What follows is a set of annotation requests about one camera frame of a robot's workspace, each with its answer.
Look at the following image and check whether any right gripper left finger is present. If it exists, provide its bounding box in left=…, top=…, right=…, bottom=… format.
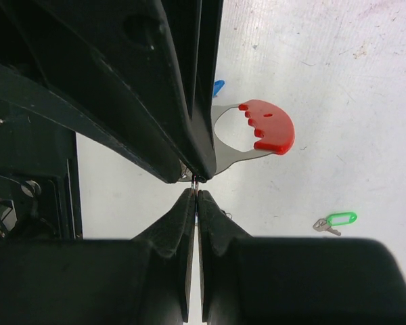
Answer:
left=0, top=189, right=196, bottom=324

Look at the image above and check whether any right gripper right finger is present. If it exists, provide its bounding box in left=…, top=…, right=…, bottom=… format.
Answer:
left=198, top=190, right=406, bottom=324

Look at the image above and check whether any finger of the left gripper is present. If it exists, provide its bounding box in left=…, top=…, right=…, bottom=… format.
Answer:
left=0, top=1, right=223, bottom=181
left=0, top=64, right=182, bottom=183

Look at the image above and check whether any green tagged key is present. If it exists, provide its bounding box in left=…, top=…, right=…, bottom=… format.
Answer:
left=313, top=212, right=358, bottom=236

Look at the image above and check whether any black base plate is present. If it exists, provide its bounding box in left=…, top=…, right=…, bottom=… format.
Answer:
left=0, top=100, right=83, bottom=239

